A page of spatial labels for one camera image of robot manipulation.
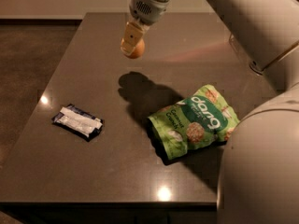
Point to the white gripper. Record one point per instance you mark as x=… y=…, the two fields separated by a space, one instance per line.
x=149 y=10

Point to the orange fruit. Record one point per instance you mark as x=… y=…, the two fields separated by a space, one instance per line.
x=138 y=51

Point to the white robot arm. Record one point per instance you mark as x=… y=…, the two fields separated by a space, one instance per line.
x=259 y=175

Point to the blue white snack packet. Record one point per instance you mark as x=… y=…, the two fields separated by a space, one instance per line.
x=78 y=121

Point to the green Dang snack bag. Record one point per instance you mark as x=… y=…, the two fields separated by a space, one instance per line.
x=194 y=122

